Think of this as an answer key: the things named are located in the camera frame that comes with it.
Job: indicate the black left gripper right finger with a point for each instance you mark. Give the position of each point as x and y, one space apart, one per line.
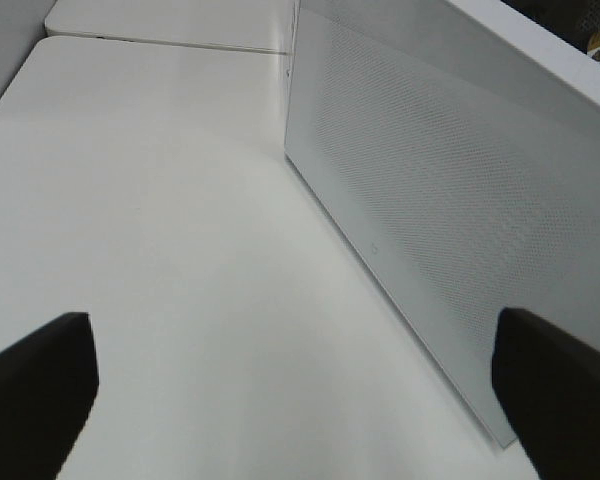
548 385

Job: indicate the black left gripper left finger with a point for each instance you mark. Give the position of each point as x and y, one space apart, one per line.
49 380

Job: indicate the white microwave door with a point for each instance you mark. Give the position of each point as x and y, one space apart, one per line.
465 176

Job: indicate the white microwave oven body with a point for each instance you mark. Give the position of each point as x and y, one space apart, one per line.
551 53

